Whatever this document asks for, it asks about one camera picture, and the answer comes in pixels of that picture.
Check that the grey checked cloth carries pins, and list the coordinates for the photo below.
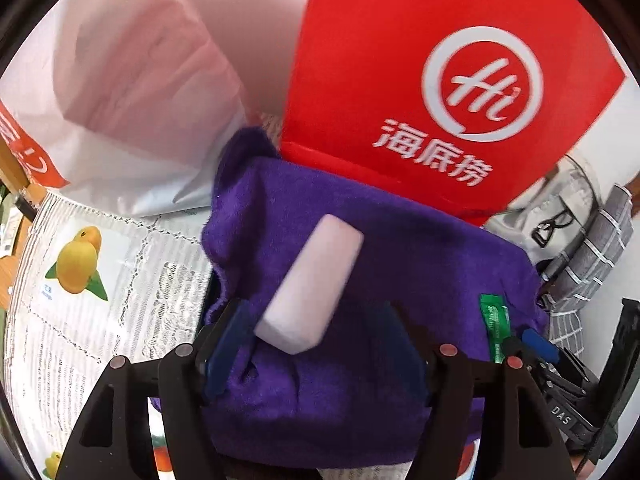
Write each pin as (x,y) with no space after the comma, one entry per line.
(595,250)

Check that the white plastic bag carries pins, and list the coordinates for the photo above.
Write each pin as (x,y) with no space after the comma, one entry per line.
(125,85)

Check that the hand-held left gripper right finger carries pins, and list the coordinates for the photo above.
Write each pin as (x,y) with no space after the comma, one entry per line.
(400,355)

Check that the purple towel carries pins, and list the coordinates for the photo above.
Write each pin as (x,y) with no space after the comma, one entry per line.
(390,260)

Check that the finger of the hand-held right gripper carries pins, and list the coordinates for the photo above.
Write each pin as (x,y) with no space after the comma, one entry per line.
(540,345)

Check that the fruit print table mat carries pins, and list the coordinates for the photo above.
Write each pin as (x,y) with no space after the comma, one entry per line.
(125,285)

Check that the white sponge block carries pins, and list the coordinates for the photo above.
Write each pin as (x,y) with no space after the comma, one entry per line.
(310,285)

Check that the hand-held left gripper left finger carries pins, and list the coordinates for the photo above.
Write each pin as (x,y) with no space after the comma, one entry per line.
(227,355)

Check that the small black clip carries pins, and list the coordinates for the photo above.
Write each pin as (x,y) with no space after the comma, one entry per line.
(26,207)

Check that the beige fabric bag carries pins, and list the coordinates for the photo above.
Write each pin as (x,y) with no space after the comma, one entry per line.
(575,185)

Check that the red paper bag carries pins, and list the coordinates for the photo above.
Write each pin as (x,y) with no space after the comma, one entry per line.
(375,60)

